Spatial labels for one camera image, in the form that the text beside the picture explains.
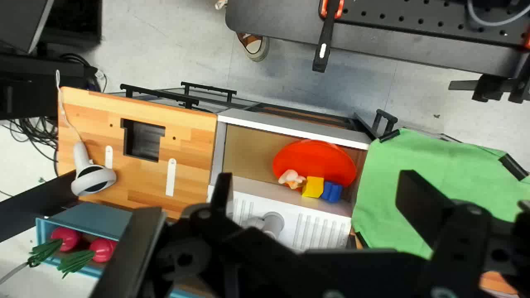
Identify white dish rack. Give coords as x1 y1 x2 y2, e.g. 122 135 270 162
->
227 176 351 251

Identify red toy radish right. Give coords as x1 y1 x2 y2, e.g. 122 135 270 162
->
56 236 119 277

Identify roll of tape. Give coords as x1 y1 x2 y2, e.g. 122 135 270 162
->
237 32 268 61

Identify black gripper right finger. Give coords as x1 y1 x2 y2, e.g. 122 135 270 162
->
396 170 530 298

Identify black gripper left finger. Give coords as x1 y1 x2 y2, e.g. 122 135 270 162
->
89 171 240 298

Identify white VR controller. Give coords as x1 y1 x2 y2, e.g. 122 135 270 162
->
71 140 116 195

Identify green towel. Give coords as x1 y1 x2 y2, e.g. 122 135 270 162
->
351 128 530 258

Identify teal box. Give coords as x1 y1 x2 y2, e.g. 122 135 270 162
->
35 200 184 298

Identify red toy radish left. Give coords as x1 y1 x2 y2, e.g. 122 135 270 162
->
28 226 81 267

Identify wooden panel with cutout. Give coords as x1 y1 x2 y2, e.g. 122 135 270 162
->
58 85 217 218

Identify small toy figure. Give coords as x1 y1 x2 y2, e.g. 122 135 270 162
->
278 168 305 190

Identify black metal rack frame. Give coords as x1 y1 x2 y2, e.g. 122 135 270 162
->
119 80 237 109

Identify blue toy block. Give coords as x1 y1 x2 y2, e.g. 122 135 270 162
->
321 181 343 203

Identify yellow toy block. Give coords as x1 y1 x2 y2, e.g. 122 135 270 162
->
301 175 325 198

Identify black perforated breadboard table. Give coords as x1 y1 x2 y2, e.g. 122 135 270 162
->
225 0 530 102

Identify orange handled clamp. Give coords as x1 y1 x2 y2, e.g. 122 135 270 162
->
313 0 346 72

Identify red toy radish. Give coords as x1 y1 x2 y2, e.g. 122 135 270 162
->
56 236 119 277
28 226 81 267

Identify black cable bundle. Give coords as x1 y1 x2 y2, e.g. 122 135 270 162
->
0 51 109 176

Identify orange plastic plate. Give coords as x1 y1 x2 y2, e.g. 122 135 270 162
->
272 140 359 186

